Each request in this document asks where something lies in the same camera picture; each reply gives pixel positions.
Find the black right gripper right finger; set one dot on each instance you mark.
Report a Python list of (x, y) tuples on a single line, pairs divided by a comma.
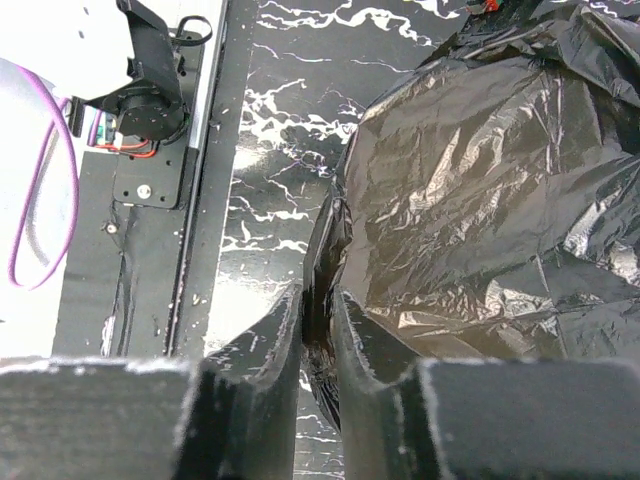
[(404, 416)]

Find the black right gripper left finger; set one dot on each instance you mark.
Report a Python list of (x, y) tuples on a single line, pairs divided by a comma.
[(231, 415)]

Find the black trash bag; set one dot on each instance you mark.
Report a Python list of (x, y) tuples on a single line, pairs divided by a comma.
[(487, 205)]

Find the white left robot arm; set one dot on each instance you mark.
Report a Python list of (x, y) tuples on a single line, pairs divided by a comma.
[(115, 56)]

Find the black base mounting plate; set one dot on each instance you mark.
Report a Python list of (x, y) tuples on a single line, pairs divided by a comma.
[(139, 281)]

